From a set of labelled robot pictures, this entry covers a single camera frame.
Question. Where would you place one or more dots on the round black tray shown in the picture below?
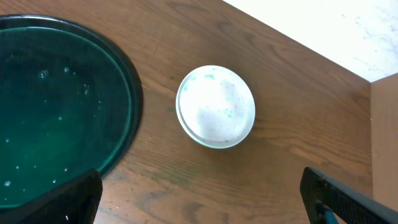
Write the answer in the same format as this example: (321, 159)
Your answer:
(71, 101)

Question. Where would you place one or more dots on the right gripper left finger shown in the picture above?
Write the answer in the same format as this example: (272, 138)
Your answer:
(75, 201)

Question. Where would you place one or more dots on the white plate with green streaks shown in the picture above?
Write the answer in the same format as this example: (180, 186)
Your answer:
(217, 105)

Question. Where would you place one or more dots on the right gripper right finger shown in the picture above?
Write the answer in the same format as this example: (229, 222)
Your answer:
(326, 199)

